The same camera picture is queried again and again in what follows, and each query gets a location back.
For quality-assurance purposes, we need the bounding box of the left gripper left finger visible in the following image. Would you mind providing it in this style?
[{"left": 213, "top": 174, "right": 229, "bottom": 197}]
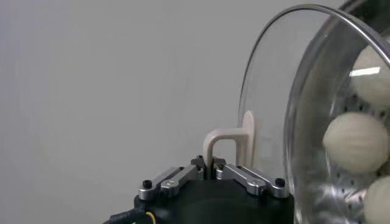
[{"left": 137, "top": 155, "right": 205, "bottom": 201}]

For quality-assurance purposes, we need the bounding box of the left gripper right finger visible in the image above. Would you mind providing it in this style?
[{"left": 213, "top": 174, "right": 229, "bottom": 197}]
[{"left": 213, "top": 156, "right": 289, "bottom": 199}]

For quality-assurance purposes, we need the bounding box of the round glass pot lid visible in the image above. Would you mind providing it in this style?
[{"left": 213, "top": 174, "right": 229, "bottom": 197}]
[{"left": 202, "top": 3, "right": 390, "bottom": 224}]

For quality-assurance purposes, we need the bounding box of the white steamed baozi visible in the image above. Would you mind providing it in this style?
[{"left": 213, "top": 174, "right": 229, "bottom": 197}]
[
  {"left": 364, "top": 175, "right": 390, "bottom": 224},
  {"left": 322, "top": 111, "right": 390, "bottom": 175},
  {"left": 350, "top": 44, "right": 390, "bottom": 108}
]

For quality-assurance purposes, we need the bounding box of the perforated steel steamer basket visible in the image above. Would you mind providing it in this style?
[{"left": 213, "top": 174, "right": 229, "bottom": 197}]
[{"left": 285, "top": 18, "right": 390, "bottom": 224}]

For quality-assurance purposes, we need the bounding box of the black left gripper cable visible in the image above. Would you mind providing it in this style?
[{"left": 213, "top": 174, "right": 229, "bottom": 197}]
[{"left": 102, "top": 207, "right": 157, "bottom": 224}]

